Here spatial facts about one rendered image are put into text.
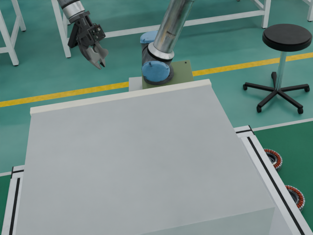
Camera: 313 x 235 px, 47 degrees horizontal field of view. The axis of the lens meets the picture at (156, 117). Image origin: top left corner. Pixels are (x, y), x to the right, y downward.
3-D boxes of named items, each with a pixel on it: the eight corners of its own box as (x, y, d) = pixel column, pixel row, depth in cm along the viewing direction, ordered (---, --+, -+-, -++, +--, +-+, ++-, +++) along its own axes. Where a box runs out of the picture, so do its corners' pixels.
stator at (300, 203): (309, 203, 127) (311, 196, 125) (291, 223, 122) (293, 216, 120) (281, 185, 134) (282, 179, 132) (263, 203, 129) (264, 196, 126)
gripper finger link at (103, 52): (112, 63, 140) (98, 42, 137) (102, 67, 144) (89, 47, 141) (116, 60, 142) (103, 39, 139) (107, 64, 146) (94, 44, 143)
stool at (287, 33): (238, 82, 316) (243, 22, 280) (292, 73, 320) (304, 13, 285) (263, 121, 274) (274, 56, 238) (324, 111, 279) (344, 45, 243)
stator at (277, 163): (246, 158, 146) (247, 152, 143) (271, 151, 148) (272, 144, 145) (260, 178, 137) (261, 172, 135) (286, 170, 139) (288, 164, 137)
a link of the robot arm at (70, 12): (58, 11, 135) (73, 6, 141) (64, 23, 136) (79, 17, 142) (69, 3, 130) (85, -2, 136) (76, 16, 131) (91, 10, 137)
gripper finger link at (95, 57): (103, 68, 136) (91, 44, 135) (93, 72, 140) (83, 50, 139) (108, 65, 138) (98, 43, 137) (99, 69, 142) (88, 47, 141)
